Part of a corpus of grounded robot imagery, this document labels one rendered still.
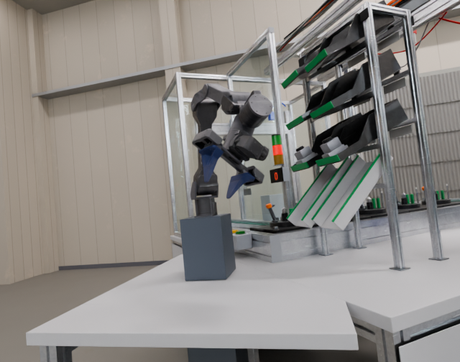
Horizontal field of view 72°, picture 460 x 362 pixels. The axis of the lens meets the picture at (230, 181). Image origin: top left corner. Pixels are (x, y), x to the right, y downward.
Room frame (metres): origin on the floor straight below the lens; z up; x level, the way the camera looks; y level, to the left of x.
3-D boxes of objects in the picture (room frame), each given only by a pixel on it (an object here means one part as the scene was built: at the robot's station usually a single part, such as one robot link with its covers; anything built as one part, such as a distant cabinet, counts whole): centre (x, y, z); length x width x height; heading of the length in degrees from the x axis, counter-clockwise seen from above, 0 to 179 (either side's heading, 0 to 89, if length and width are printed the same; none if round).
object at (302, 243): (1.58, -0.67, 0.91); 1.24 x 0.33 x 0.10; 113
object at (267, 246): (1.59, 0.02, 0.91); 0.89 x 0.06 x 0.11; 23
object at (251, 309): (1.08, 0.04, 0.84); 0.90 x 0.70 x 0.03; 167
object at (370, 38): (1.11, -0.48, 1.26); 0.36 x 0.21 x 0.80; 23
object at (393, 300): (1.57, -0.64, 0.84); 1.50 x 1.41 x 0.03; 23
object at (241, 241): (1.39, 0.01, 0.93); 0.21 x 0.07 x 0.06; 23
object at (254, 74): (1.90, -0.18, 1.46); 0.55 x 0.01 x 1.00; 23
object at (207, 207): (1.09, 0.09, 1.09); 0.07 x 0.07 x 0.06; 77
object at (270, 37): (1.63, -0.29, 1.46); 0.03 x 0.03 x 1.00; 23
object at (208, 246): (1.09, 0.09, 0.96); 0.14 x 0.14 x 0.20; 77
